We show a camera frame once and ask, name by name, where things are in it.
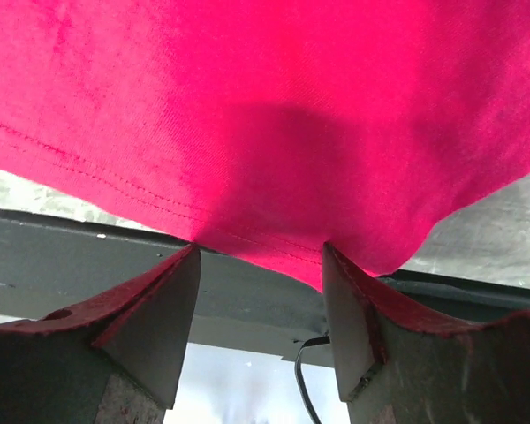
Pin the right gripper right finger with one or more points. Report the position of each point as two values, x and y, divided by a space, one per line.
398 361

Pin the bright pink t-shirt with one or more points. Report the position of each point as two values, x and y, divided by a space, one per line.
265 129

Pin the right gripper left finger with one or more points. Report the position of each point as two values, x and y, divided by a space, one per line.
114 358

